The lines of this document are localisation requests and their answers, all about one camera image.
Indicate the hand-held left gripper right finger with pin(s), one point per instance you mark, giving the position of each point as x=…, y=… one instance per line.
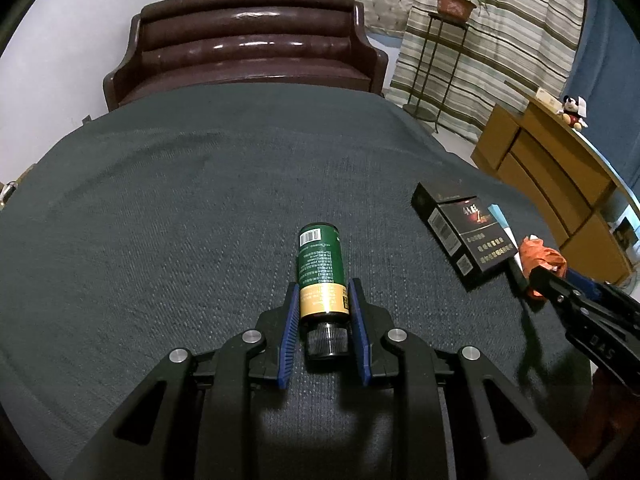
x=359, y=340

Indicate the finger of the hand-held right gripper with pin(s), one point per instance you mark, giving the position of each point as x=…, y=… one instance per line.
x=550, y=290
x=587, y=282

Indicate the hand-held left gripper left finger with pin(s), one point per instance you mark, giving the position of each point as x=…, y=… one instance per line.
x=289, y=345

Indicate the orange plastic bag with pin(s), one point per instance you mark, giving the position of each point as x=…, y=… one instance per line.
x=542, y=257

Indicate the green bottle with black cap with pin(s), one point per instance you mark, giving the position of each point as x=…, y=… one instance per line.
x=320, y=270

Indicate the person's right forearm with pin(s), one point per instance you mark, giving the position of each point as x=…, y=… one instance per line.
x=620, y=402

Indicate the small dark box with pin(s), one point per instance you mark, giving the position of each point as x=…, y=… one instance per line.
x=625, y=232

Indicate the light blue white packet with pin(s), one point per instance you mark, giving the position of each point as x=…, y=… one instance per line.
x=502, y=225

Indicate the black cigarette box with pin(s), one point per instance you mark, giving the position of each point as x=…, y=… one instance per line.
x=470, y=240

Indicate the wooden cabinet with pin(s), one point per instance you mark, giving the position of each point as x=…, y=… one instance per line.
x=550, y=170

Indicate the dark grey tablecloth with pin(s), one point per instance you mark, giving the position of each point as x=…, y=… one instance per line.
x=200, y=210

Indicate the mouse plush toy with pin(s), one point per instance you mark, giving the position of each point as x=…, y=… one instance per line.
x=572, y=115

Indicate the pale tissue box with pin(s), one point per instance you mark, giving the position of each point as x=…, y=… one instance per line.
x=547, y=99

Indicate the black metal plant stand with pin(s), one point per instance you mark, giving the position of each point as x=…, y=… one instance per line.
x=419, y=110

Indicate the blue curtain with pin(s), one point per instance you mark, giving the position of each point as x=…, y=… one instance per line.
x=610, y=60

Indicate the striped beige curtain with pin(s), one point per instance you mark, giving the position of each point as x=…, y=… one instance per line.
x=525, y=35

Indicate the dark brown leather sofa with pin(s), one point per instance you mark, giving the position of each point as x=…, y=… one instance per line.
x=240, y=50

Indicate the small metal fitting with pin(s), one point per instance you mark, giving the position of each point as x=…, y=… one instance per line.
x=7, y=192

